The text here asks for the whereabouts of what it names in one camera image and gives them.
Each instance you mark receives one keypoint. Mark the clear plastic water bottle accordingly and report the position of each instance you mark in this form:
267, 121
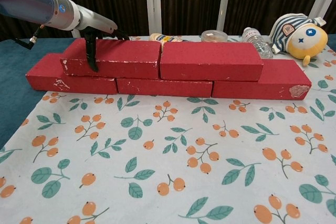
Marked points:
256, 43

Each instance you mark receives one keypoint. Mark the red block with chipped corner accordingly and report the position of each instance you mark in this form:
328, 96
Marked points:
273, 87

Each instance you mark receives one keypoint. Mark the cream mayonnaise squeeze bottle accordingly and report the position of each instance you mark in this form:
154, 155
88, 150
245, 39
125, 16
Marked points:
157, 37

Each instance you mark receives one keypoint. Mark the plain red foam block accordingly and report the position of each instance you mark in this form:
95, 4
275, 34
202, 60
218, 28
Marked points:
162, 89

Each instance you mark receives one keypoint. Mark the red block with white-worn edges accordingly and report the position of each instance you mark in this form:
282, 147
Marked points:
126, 53

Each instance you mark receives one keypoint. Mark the clear jar with orange contents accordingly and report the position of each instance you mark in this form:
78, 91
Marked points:
214, 35

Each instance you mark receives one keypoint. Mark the floral orange-berry tablecloth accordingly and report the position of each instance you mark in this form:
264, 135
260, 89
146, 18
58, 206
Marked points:
168, 155

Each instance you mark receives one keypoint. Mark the teal table mat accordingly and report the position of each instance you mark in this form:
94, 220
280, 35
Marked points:
13, 77

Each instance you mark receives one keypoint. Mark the red block with scratched side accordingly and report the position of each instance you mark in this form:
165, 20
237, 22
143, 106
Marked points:
47, 82

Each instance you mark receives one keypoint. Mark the yellow plush with striped hat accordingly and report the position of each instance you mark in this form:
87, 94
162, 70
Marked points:
302, 40

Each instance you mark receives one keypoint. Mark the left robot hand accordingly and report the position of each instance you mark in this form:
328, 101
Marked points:
97, 20

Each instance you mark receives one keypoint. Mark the white slim frame post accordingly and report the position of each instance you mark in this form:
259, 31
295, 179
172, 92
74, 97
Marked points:
225, 3

